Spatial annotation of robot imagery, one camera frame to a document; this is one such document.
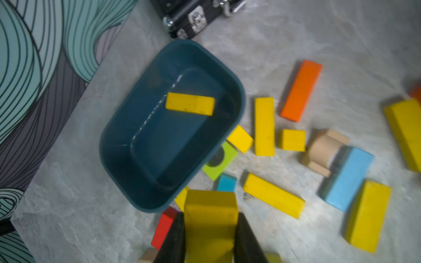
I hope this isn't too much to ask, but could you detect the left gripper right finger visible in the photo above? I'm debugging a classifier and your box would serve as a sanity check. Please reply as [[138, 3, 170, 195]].
[[234, 213, 268, 263]]

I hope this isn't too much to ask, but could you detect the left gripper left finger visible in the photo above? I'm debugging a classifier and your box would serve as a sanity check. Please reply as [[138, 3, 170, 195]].
[[153, 212, 186, 263]]

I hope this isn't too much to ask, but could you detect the yellow long block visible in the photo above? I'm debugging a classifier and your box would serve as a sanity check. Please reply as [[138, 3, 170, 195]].
[[166, 93, 216, 116], [384, 99, 421, 172], [243, 173, 305, 219], [344, 180, 392, 253], [254, 97, 275, 157]]

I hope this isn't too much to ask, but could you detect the red block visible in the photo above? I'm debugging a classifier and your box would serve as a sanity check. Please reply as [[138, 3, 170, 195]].
[[151, 207, 179, 249]]

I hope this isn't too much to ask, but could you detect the teal long block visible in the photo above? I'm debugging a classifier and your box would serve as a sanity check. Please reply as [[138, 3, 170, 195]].
[[217, 173, 237, 192]]

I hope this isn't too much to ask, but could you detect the green arch block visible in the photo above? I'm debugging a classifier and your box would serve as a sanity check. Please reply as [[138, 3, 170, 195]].
[[202, 141, 239, 181]]

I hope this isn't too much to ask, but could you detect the teal plastic bin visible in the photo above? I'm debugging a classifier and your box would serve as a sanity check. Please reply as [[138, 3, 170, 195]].
[[99, 40, 246, 213]]

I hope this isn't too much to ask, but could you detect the yellow small cube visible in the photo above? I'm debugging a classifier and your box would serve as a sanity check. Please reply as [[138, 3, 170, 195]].
[[279, 129, 306, 152]]

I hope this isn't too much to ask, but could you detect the natural wood arch block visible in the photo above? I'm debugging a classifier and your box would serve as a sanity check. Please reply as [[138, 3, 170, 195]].
[[300, 129, 350, 178]]

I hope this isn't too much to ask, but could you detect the light blue long block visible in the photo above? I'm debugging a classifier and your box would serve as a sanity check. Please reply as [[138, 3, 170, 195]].
[[322, 147, 375, 212]]

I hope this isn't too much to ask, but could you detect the orange long block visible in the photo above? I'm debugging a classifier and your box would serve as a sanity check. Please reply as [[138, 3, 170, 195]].
[[280, 60, 323, 122]]

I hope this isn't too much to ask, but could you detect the orange arch block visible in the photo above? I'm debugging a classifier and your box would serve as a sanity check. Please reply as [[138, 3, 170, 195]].
[[408, 85, 421, 105]]

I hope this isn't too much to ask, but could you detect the black hard case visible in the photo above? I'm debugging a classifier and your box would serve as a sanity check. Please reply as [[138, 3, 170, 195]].
[[150, 0, 247, 39]]

